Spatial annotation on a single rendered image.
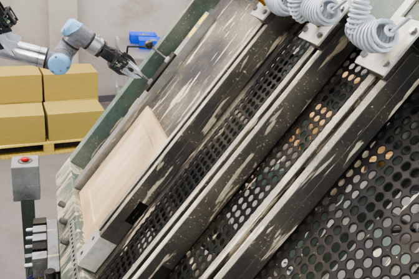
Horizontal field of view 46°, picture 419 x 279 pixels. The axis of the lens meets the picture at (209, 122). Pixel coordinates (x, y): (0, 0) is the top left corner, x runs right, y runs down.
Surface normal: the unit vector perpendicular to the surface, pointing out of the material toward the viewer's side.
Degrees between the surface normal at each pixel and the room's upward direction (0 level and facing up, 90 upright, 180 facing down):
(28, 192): 90
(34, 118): 90
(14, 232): 0
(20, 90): 90
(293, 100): 90
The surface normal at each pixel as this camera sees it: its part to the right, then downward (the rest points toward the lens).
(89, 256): 0.30, 0.36
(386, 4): -0.72, -0.51
